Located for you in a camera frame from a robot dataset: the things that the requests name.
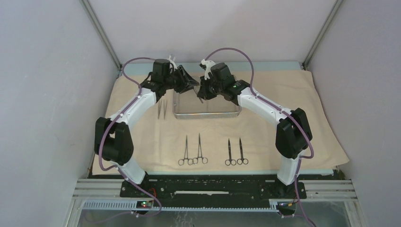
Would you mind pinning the metal surgical scissors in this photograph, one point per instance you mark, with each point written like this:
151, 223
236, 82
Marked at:
242, 160

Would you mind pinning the aluminium frame rail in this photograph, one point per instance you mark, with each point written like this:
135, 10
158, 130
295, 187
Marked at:
116, 194

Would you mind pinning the metal surgical instrument tray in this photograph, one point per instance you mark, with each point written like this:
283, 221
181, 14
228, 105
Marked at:
187, 106

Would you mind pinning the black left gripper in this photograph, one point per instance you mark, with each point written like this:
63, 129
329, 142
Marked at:
187, 82

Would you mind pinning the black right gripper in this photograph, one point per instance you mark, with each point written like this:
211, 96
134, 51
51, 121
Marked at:
204, 92

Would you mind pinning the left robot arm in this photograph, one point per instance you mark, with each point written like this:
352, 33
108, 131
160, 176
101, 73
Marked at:
113, 142

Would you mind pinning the metal tweezers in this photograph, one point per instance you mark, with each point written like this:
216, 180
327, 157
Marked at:
165, 107

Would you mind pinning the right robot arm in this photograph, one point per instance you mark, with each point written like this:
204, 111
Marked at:
293, 133

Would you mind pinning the beige cloth wrap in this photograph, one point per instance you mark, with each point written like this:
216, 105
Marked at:
179, 134

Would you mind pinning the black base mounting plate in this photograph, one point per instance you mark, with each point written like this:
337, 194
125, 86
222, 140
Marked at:
260, 186

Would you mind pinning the metal hemostat clamp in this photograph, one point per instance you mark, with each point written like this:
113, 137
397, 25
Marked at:
186, 158
199, 158

